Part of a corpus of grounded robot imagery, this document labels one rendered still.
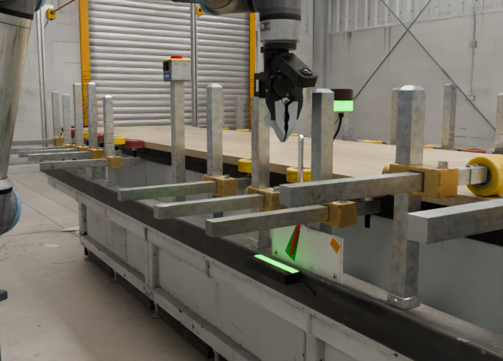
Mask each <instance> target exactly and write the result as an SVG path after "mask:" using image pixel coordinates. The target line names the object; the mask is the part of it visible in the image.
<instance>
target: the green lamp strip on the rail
mask: <svg viewBox="0 0 503 361"><path fill-rule="evenodd" d="M255 257H257V258H260V259H262V260H264V261H267V262H269V263H271V264H274V265H275V266H277V267H280V268H282V269H285V270H287V271H289V272H291V273H295V272H298V270H294V269H293V268H291V267H288V266H286V265H283V264H281V263H278V262H277V261H273V260H272V259H270V258H267V257H265V256H262V255H255Z"/></svg>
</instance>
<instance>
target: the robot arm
mask: <svg viewBox="0 0 503 361"><path fill-rule="evenodd" d="M155 1H172V2H179V3H194V4H199V5H200V7H201V8H202V10H203V12H205V13H207V14H212V15H216V16H218V15H222V14H230V13H260V42H261V43H264V45H263V46H261V47H260V53H264V72H260V73H254V97H259V98H266V105H267V108H268V110H269V112H268V113H267V114H266V115H265V116H264V123H265V124H266V125H267V126H269V127H271V128H273V129H274V131H275V134H276V136H277V138H278V140H279V141H280V142H286V141H287V139H288V137H289V136H290V134H291V133H292V131H293V128H294V127H295V124H296V121H297V120H298V118H299V114H300V112H301V110H302V105H303V94H302V90H303V88H308V87H314V86H315V84H316V81H317V77H318V75H317V74H316V73H314V72H313V71H312V70H311V69H310V68H309V67H308V66H307V65H306V64H304V63H303V62H302V61H301V60H300V59H299V58H298V57H297V56H296V55H294V54H293V53H289V51H294V50H296V43H299V42H301V40H302V22H301V0H155ZM45 2H46V0H0V236H1V235H2V234H4V233H6V232H8V231H9V230H11V229H12V228H13V227H14V226H15V225H16V224H17V223H18V221H19V215H20V214H21V211H22V205H21V201H20V197H19V195H18V193H17V192H15V190H14V188H13V181H12V180H11V179H10V178H9V177H8V176H7V170H8V165H9V160H10V152H11V146H12V141H13V133H14V128H15V123H16V114H17V109H18V105H19V96H20V91H21V86H22V78H23V72H24V67H25V59H26V54H27V49H28V40H29V35H30V30H31V23H32V22H33V19H34V12H37V11H39V10H40V8H41V7H43V6H44V4H45ZM256 80H258V91H256ZM282 98H287V99H288V100H285V101H284V104H283V103H281V102H280V101H279V100H282Z"/></svg>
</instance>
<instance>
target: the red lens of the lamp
mask: <svg viewBox="0 0 503 361"><path fill-rule="evenodd" d="M331 91H333V92H334V100H353V90H351V89H331Z"/></svg>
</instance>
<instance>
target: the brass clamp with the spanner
mask: <svg viewBox="0 0 503 361"><path fill-rule="evenodd" d="M348 202H349V203H346V204H343V203H339V201H334V202H327V203H321V204H320V205H323V206H327V207H329V220H327V221H322V222H321V223H324V224H327V225H332V226H335V227H337V228H343V227H347V226H353V225H356V214H357V203H356V202H353V201H348ZM313 205H319V204H310V205H307V206H313Z"/></svg>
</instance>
